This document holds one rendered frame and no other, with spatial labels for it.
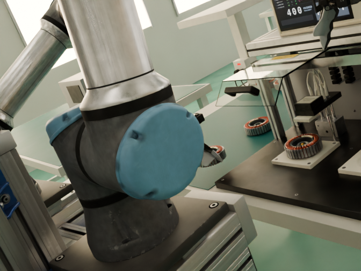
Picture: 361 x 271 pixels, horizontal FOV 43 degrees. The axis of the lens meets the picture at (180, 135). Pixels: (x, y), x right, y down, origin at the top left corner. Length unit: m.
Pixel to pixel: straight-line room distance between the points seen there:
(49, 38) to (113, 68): 0.75
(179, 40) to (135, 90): 6.14
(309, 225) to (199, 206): 0.48
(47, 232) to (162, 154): 0.41
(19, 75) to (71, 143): 0.63
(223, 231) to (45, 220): 0.32
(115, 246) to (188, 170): 0.20
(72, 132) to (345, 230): 0.70
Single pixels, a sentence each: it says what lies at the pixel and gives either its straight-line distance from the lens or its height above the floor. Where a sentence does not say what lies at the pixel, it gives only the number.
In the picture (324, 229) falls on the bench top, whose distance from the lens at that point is 1.15.
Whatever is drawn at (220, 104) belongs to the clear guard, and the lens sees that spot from 1.35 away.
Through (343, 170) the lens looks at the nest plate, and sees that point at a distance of 1.28.
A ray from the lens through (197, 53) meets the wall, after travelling 6.81.
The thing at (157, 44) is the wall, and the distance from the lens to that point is 6.43.
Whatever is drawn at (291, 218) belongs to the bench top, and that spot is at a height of 0.74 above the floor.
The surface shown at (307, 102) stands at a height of 0.92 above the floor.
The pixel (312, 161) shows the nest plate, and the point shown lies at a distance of 1.37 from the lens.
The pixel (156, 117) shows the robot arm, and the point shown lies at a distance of 0.50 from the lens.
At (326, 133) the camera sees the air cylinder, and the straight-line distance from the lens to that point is 1.52.
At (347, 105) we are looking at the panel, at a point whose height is 0.82.
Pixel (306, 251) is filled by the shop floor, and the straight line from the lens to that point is 2.35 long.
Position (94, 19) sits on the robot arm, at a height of 1.37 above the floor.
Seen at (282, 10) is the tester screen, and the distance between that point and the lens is 1.45.
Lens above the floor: 1.37
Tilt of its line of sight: 17 degrees down
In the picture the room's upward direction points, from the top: 21 degrees counter-clockwise
